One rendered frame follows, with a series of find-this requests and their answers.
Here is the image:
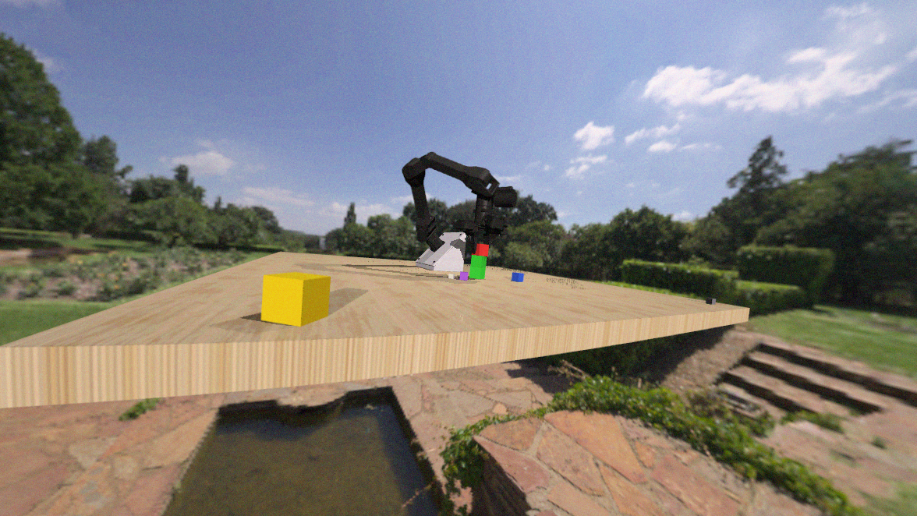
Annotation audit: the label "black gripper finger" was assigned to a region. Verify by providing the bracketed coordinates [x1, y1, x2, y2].
[463, 231, 480, 253]
[483, 234, 500, 248]

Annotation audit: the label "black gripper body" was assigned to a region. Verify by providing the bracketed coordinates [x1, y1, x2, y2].
[455, 206, 508, 235]

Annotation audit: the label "yellow cube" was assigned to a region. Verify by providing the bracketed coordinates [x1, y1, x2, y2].
[261, 272, 331, 327]

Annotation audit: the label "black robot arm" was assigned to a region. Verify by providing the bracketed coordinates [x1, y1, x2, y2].
[402, 152, 517, 252]

